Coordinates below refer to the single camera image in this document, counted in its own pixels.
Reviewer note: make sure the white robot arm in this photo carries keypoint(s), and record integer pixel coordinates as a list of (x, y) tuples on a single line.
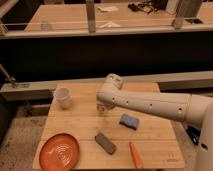
[(195, 110)]

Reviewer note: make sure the blue sponge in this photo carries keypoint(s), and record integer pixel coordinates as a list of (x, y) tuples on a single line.
[(129, 121)]

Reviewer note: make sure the white plastic cup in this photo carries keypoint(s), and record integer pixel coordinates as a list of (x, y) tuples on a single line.
[(63, 98)]

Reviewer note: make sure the grey rectangular block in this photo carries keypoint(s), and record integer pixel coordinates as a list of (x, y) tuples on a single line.
[(105, 143)]

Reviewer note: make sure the white crumpled cloth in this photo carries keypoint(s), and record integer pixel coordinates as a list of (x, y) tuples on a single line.
[(109, 24)]

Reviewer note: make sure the white paper sheet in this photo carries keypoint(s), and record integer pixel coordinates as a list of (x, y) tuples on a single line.
[(107, 9)]

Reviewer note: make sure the orange carrot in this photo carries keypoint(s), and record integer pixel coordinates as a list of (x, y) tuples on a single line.
[(135, 156)]

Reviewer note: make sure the orange plate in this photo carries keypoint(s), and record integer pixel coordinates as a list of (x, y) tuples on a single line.
[(59, 153)]

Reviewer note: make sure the grey metal post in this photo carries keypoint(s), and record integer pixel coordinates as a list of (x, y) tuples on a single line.
[(187, 11), (90, 9)]

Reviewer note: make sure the metal clamp bracket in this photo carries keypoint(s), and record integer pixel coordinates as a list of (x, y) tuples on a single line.
[(12, 80)]

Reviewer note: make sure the grey metal post right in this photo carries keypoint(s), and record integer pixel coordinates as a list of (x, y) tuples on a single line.
[(187, 11)]

